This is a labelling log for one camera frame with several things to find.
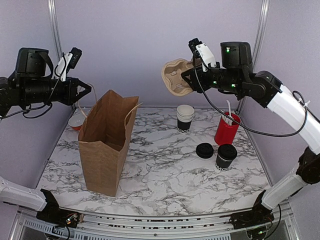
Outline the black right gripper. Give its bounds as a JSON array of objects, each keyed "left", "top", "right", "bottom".
[{"left": 181, "top": 61, "right": 244, "bottom": 94}]

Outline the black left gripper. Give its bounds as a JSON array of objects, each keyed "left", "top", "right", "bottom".
[{"left": 20, "top": 75, "right": 91, "bottom": 105}]

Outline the brown cardboard cup carrier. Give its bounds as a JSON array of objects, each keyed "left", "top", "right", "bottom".
[{"left": 161, "top": 58, "right": 193, "bottom": 97}]

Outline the brown paper bag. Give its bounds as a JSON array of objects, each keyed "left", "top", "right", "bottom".
[{"left": 78, "top": 89, "right": 139, "bottom": 197}]

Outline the black takeout coffee cup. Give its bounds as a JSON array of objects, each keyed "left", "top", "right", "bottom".
[{"left": 215, "top": 144, "right": 238, "bottom": 171}]

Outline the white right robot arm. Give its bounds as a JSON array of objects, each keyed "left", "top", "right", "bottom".
[{"left": 181, "top": 38, "right": 320, "bottom": 224}]

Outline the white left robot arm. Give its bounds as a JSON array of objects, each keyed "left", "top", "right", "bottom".
[{"left": 0, "top": 47, "right": 92, "bottom": 223}]

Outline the orange white bowl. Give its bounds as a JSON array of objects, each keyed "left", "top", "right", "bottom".
[{"left": 68, "top": 114, "right": 85, "bottom": 131}]

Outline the stack of black paper cups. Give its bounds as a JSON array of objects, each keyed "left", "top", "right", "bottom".
[{"left": 176, "top": 104, "right": 195, "bottom": 133}]

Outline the white plastic utensil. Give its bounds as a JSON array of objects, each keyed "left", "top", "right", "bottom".
[{"left": 221, "top": 100, "right": 237, "bottom": 126}]

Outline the red utensil holder cup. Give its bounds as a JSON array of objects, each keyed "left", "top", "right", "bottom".
[{"left": 214, "top": 113, "right": 241, "bottom": 146}]

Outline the spare black cup lid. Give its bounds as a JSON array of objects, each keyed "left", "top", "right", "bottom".
[{"left": 195, "top": 142, "right": 214, "bottom": 159}]

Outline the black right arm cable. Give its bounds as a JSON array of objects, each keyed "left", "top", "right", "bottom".
[{"left": 193, "top": 49, "right": 310, "bottom": 137}]

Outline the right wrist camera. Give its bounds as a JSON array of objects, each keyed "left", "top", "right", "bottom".
[{"left": 188, "top": 38, "right": 218, "bottom": 72}]

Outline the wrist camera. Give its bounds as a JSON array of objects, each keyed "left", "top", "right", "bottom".
[
  {"left": 188, "top": 38, "right": 218, "bottom": 72},
  {"left": 53, "top": 47, "right": 82, "bottom": 82}
]

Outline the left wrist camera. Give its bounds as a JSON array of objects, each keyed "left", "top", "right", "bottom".
[{"left": 53, "top": 47, "right": 82, "bottom": 82}]

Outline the aluminium frame post left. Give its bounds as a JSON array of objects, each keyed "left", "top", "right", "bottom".
[{"left": 47, "top": 0, "right": 63, "bottom": 60}]

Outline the aluminium frame post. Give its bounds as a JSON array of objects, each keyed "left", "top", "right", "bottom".
[
  {"left": 47, "top": 0, "right": 63, "bottom": 60},
  {"left": 236, "top": 0, "right": 271, "bottom": 113}
]

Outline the aluminium frame post right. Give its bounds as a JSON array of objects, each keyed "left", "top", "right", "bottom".
[{"left": 236, "top": 0, "right": 271, "bottom": 113}]

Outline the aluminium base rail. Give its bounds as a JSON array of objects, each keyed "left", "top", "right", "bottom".
[{"left": 8, "top": 202, "right": 300, "bottom": 240}]

